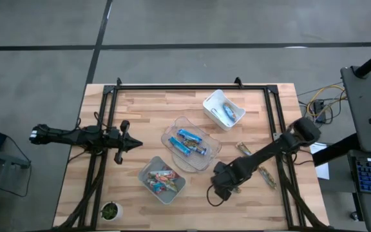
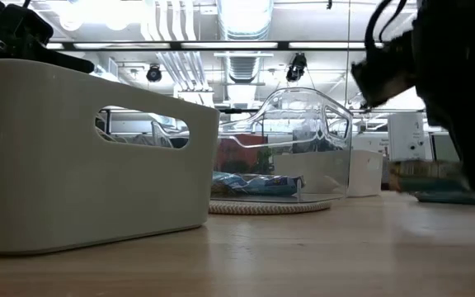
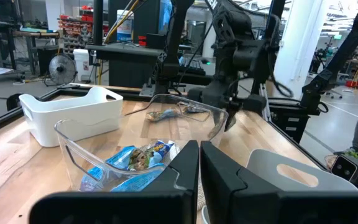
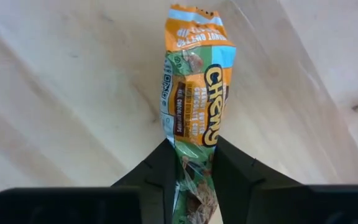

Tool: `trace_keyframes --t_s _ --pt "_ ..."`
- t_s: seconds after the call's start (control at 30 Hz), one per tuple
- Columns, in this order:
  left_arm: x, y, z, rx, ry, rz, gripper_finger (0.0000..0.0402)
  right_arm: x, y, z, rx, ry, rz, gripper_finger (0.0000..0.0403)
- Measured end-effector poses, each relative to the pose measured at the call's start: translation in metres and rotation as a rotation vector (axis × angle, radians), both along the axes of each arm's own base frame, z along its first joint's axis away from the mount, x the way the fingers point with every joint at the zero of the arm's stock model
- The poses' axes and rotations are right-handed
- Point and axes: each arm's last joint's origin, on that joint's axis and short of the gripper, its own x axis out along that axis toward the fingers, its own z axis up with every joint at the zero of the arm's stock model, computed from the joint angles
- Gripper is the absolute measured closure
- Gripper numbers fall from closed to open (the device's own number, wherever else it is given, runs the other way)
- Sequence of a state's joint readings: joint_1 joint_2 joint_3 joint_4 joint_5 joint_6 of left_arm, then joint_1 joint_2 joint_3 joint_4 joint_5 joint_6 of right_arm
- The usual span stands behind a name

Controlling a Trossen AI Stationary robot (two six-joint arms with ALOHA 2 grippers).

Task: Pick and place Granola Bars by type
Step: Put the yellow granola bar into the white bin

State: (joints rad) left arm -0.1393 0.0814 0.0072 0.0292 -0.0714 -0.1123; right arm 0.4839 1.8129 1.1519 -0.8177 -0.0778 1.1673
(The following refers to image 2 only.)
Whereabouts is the round silver ventilation duct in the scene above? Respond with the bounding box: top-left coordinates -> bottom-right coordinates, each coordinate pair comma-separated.
216,0 -> 275,41

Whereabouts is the green partition panel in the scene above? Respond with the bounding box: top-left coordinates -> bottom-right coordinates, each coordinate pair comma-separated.
430,132 -> 461,163

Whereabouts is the black horizontal rail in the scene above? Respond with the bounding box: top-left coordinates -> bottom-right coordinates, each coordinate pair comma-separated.
216,107 -> 426,115

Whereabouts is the green plant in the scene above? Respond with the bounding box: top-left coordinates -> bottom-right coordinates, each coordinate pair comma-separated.
256,147 -> 275,175

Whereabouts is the thin vertical pole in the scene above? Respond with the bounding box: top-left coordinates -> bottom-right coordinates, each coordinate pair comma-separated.
345,0 -> 351,104

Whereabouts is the blue granola bar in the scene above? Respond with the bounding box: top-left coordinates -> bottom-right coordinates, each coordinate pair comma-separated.
211,171 -> 259,197
237,173 -> 306,197

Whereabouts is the red background panel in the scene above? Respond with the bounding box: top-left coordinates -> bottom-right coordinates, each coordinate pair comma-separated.
216,134 -> 266,174

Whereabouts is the black camera cable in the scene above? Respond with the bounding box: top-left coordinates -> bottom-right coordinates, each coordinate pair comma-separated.
379,0 -> 408,42
363,0 -> 393,47

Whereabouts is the black ceiling camera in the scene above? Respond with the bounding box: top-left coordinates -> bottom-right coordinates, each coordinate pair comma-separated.
145,64 -> 163,83
285,52 -> 308,83

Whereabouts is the black overhead light bar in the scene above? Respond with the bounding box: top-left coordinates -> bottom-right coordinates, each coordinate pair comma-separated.
45,40 -> 370,52

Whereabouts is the round woven rope mat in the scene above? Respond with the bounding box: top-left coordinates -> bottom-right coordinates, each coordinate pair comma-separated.
208,199 -> 332,215

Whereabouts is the clear plastic handled bin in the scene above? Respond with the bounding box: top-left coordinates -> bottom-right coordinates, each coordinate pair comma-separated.
210,86 -> 354,204

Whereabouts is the ribbed silver duct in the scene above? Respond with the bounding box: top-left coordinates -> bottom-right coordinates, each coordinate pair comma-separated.
227,55 -> 261,83

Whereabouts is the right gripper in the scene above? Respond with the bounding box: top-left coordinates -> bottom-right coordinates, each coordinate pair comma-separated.
412,24 -> 475,193

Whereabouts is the green orange granola bar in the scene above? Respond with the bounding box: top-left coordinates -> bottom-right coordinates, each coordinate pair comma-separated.
388,159 -> 472,194
413,188 -> 475,207

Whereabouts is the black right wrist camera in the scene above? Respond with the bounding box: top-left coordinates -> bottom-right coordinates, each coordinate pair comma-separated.
350,32 -> 416,110

